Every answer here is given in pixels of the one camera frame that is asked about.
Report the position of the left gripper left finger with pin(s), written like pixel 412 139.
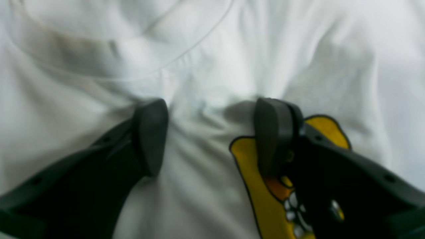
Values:
pixel 81 196

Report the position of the white printed T-shirt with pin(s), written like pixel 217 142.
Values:
pixel 73 69

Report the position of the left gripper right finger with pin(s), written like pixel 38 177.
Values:
pixel 346 195

